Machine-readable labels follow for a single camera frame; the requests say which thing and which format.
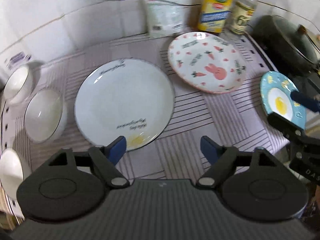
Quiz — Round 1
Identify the large white black-rimmed plate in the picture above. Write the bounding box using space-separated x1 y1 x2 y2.
74 58 175 151

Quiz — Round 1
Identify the yellow label oil bottle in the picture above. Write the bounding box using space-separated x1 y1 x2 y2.
197 0 234 34

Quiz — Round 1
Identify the white pink bunny plate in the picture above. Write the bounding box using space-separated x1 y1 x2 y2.
168 32 247 94

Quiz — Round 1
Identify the blue fried egg plate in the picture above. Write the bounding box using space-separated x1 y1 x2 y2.
260 71 306 129

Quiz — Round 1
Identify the white black-rimmed bowl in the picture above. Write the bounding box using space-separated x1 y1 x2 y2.
24 88 67 144
0 148 31 200

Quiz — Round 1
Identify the striped white table mat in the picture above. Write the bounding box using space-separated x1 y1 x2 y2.
2 35 288 181

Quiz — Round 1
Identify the white ribbed bowl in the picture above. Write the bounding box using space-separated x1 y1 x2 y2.
3 64 34 105

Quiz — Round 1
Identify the white plastic bag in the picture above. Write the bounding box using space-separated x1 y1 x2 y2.
144 0 184 38

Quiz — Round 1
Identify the black wok with lid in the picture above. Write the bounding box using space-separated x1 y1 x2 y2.
252 15 319 76

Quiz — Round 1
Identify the clear yellow cap bottle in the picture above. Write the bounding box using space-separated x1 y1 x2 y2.
228 0 257 35

